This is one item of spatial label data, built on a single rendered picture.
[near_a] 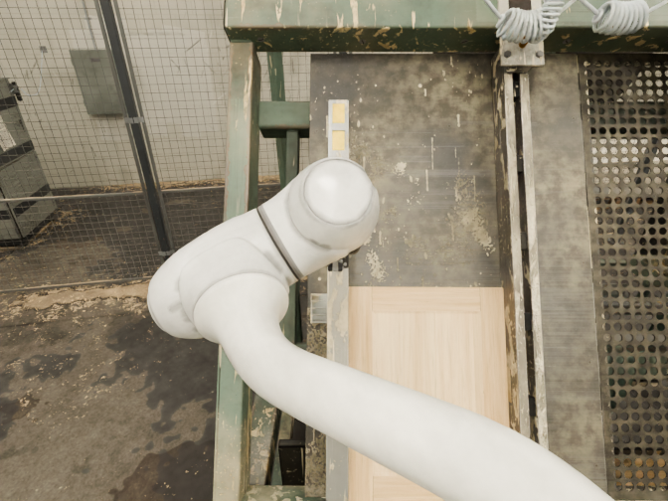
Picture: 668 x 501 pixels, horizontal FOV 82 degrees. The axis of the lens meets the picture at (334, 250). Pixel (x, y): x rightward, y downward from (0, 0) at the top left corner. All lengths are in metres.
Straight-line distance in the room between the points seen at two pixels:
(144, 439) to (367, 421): 2.15
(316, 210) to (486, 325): 0.69
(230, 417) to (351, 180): 0.71
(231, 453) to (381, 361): 0.39
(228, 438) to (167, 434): 1.41
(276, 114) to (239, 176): 0.23
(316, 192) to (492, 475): 0.27
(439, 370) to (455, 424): 0.70
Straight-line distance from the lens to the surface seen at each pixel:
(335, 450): 0.98
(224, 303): 0.40
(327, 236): 0.39
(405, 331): 0.96
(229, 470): 1.01
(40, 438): 2.68
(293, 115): 1.10
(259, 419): 1.31
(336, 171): 0.39
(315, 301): 0.93
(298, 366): 0.34
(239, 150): 1.00
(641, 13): 1.12
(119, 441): 2.46
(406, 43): 1.12
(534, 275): 0.99
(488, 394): 1.03
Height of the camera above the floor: 1.82
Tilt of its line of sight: 29 degrees down
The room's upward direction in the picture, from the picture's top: straight up
